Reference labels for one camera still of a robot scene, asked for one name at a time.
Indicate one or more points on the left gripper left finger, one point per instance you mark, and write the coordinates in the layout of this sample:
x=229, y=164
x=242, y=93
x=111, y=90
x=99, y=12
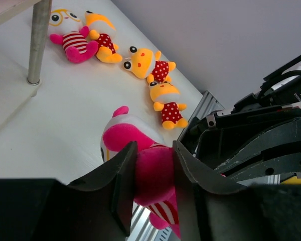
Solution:
x=97, y=206

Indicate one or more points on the pink panda plush top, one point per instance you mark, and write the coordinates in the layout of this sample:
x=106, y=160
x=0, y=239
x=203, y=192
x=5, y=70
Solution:
x=66, y=29

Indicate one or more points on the pink panda plush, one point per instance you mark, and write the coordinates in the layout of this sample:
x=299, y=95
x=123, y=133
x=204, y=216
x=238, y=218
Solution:
x=154, y=186
x=66, y=29

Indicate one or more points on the orange plush bottom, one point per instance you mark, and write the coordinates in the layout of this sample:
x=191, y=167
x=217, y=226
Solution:
x=166, y=101

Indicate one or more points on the orange plush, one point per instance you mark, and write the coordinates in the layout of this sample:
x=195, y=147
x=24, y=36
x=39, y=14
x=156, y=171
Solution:
x=145, y=64
x=166, y=101
x=103, y=31

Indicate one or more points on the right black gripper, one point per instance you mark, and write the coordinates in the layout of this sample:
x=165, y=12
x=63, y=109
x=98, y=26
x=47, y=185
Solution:
x=261, y=145

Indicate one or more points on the orange plush top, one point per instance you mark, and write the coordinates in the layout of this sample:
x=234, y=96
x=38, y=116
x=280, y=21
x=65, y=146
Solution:
x=103, y=31

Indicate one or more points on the white two-tier shelf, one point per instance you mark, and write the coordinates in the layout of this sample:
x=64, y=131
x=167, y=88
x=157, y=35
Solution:
x=23, y=29

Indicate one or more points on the orange plush middle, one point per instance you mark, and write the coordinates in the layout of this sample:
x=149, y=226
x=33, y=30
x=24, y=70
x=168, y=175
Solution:
x=145, y=64

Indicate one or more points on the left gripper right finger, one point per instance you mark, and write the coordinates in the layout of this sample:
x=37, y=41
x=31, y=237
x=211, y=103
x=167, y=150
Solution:
x=213, y=207

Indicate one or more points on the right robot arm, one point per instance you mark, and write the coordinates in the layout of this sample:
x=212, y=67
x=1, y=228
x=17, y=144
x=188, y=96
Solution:
x=281, y=87

